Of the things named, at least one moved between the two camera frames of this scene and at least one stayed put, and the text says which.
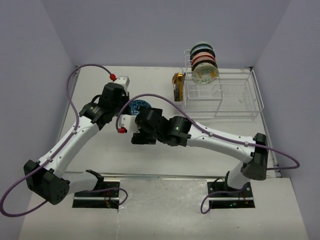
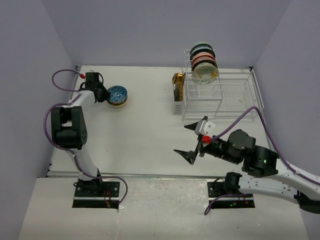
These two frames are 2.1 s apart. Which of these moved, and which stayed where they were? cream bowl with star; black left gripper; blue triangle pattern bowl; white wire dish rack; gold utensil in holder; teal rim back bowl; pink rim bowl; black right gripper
Moved: black left gripper; blue triangle pattern bowl; black right gripper
Stayed: cream bowl with star; white wire dish rack; teal rim back bowl; pink rim bowl; gold utensil in holder
